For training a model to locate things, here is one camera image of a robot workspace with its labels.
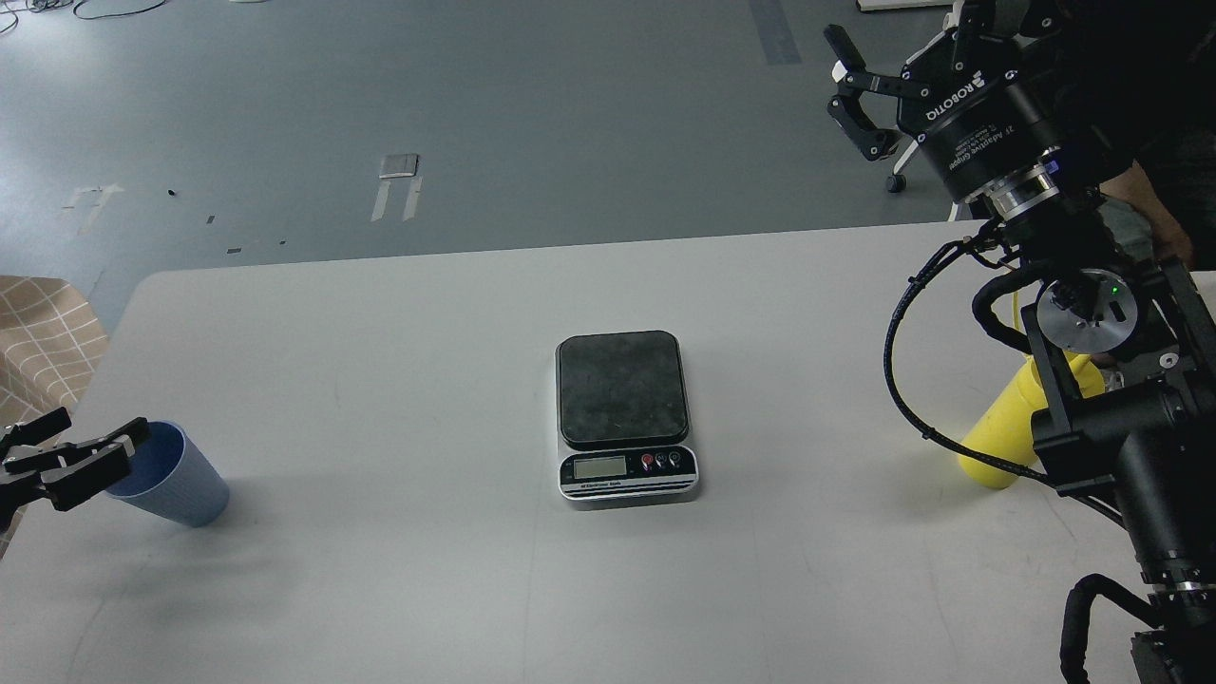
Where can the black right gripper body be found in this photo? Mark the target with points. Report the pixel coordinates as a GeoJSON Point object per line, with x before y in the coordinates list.
{"type": "Point", "coordinates": [981, 119]}

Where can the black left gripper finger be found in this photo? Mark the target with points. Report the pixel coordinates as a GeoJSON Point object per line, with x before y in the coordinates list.
{"type": "Point", "coordinates": [35, 432]}
{"type": "Point", "coordinates": [68, 474]}

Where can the blue ribbed plastic cup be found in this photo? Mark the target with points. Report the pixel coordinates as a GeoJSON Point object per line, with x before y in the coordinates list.
{"type": "Point", "coordinates": [171, 479]}

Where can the yellow squeeze seasoning bottle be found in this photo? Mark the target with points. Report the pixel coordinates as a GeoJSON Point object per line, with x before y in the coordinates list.
{"type": "Point", "coordinates": [1004, 430]}

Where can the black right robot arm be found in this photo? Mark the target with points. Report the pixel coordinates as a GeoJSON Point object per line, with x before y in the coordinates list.
{"type": "Point", "coordinates": [1140, 453]}

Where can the black digital kitchen scale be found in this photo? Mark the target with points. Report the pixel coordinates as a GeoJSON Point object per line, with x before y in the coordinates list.
{"type": "Point", "coordinates": [622, 425]}

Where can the white office chair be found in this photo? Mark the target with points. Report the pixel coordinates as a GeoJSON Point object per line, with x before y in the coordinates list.
{"type": "Point", "coordinates": [896, 181]}

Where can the beige checkered cloth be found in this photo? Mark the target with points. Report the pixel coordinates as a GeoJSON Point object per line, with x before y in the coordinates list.
{"type": "Point", "coordinates": [52, 342]}

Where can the seated person in dark clothes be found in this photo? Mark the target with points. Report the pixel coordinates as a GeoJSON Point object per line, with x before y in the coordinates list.
{"type": "Point", "coordinates": [1141, 73]}

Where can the white side table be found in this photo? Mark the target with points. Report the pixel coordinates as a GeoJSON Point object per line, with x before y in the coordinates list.
{"type": "Point", "coordinates": [1205, 284]}

